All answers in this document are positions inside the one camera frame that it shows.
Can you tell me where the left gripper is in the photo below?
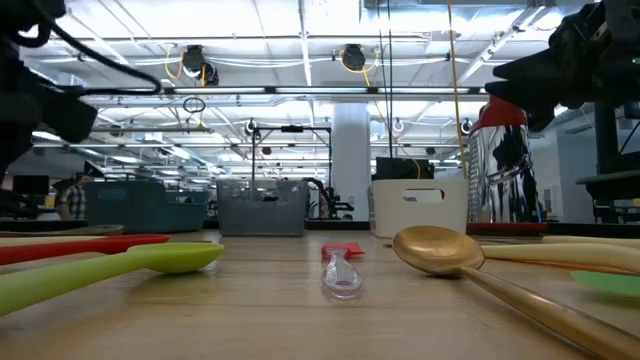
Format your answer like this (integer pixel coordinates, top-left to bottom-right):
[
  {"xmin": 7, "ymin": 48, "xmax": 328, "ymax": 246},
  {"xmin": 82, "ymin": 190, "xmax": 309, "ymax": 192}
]
[{"xmin": 0, "ymin": 49, "xmax": 99, "ymax": 174}]

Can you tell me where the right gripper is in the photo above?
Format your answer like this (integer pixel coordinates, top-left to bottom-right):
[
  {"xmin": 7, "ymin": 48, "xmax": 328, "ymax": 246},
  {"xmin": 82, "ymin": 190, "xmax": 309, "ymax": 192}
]
[{"xmin": 484, "ymin": 0, "xmax": 640, "ymax": 132}]

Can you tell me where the red silicone spoon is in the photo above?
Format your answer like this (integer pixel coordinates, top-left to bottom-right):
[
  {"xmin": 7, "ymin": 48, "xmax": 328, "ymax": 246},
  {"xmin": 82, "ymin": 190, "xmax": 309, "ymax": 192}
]
[{"xmin": 0, "ymin": 233, "xmax": 171, "ymax": 267}]

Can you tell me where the lime green silicone spoon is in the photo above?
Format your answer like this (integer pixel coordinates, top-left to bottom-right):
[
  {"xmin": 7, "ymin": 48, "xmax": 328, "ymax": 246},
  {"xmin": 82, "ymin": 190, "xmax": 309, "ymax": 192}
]
[{"xmin": 0, "ymin": 242, "xmax": 226, "ymax": 318}]

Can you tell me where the white plastic bin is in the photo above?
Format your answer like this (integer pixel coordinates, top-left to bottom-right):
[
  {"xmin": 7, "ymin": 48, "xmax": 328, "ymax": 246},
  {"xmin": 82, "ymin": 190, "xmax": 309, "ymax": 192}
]
[{"xmin": 368, "ymin": 178, "xmax": 470, "ymax": 239}]

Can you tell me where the gold metal spoon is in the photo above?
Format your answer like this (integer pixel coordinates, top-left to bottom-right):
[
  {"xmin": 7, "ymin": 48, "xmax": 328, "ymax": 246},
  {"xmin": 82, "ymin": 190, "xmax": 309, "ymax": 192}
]
[{"xmin": 391, "ymin": 225, "xmax": 640, "ymax": 360}]

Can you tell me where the grey translucent plastic bin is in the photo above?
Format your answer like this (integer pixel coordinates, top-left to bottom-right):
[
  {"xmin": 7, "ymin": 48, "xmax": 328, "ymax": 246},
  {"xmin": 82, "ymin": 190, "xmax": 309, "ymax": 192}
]
[{"xmin": 215, "ymin": 178, "xmax": 310, "ymax": 237}]

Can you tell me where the green spatula clear handle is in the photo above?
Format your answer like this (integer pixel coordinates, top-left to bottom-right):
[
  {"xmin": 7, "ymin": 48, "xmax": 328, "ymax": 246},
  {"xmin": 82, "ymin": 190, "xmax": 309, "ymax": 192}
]
[{"xmin": 571, "ymin": 270, "xmax": 640, "ymax": 299}]

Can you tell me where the red spatula clear handle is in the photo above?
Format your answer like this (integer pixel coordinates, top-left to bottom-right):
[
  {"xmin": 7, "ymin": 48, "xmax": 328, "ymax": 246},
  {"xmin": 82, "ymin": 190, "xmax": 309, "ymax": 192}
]
[{"xmin": 320, "ymin": 242, "xmax": 366, "ymax": 301}]

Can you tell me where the small black background monitor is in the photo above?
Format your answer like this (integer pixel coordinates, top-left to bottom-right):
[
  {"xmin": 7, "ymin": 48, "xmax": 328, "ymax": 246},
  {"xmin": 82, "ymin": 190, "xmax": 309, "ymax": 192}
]
[{"xmin": 12, "ymin": 174, "xmax": 51, "ymax": 196}]

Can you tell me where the person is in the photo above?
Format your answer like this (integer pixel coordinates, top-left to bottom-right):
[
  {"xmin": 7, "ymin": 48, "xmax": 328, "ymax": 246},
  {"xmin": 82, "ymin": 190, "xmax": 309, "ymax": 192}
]
[{"xmin": 53, "ymin": 172, "xmax": 89, "ymax": 221}]

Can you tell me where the teal plastic bin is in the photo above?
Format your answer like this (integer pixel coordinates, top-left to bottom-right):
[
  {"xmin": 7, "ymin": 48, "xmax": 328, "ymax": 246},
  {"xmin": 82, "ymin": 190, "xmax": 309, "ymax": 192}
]
[{"xmin": 84, "ymin": 179, "xmax": 210, "ymax": 235}]

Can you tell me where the grey standing desk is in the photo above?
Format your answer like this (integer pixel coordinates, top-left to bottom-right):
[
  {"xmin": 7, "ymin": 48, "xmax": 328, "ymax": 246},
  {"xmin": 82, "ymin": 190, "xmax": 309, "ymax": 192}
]
[{"xmin": 576, "ymin": 169, "xmax": 640, "ymax": 202}]

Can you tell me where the white pillar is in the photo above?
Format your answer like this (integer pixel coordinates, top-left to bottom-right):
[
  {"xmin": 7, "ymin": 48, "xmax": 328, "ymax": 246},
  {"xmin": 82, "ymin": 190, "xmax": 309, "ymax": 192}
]
[{"xmin": 332, "ymin": 102, "xmax": 372, "ymax": 222}]

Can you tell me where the long ceiling light strip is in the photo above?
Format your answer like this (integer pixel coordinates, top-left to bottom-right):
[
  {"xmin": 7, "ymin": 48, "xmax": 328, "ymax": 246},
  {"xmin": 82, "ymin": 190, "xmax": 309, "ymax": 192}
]
[{"xmin": 82, "ymin": 85, "xmax": 489, "ymax": 97}]

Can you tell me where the yellow hanging cable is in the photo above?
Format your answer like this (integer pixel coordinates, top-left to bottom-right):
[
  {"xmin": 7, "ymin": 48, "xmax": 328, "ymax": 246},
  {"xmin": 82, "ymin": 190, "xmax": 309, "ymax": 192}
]
[{"xmin": 446, "ymin": 0, "xmax": 470, "ymax": 180}]

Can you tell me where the metal box grater red handle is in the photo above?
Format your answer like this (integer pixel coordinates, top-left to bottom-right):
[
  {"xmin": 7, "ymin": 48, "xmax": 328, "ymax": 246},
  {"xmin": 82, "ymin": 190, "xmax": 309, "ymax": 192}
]
[{"xmin": 467, "ymin": 94, "xmax": 550, "ymax": 236}]

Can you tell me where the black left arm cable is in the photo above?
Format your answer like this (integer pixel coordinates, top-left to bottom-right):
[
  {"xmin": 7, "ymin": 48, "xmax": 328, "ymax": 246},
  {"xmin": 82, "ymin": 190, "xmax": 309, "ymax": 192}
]
[{"xmin": 49, "ymin": 22, "xmax": 164, "ymax": 96}]

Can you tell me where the black monitor post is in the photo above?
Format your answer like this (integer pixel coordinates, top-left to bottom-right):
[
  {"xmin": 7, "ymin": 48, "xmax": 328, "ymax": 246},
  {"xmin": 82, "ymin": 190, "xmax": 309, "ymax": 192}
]
[{"xmin": 593, "ymin": 102, "xmax": 620, "ymax": 175}]

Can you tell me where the black hanging cable loop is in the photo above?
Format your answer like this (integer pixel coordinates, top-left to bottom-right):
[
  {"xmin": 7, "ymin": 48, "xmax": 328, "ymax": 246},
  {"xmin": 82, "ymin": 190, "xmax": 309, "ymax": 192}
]
[{"xmin": 182, "ymin": 96, "xmax": 207, "ymax": 115}]

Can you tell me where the large ceiling cable reel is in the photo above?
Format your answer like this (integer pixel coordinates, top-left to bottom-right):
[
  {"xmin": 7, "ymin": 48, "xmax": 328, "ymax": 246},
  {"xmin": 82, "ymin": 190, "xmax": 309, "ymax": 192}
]
[
  {"xmin": 181, "ymin": 44, "xmax": 220, "ymax": 87},
  {"xmin": 341, "ymin": 43, "xmax": 368, "ymax": 72}
]

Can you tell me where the thin black hanging cable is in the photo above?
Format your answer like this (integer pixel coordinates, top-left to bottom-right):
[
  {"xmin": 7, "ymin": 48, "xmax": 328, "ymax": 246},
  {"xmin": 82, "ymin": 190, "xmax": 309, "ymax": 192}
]
[{"xmin": 387, "ymin": 0, "xmax": 395, "ymax": 159}]

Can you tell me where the black tall stand frame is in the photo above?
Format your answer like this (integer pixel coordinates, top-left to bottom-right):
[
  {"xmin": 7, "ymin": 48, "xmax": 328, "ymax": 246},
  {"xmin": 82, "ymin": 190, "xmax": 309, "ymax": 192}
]
[{"xmin": 251, "ymin": 125, "xmax": 334, "ymax": 221}]

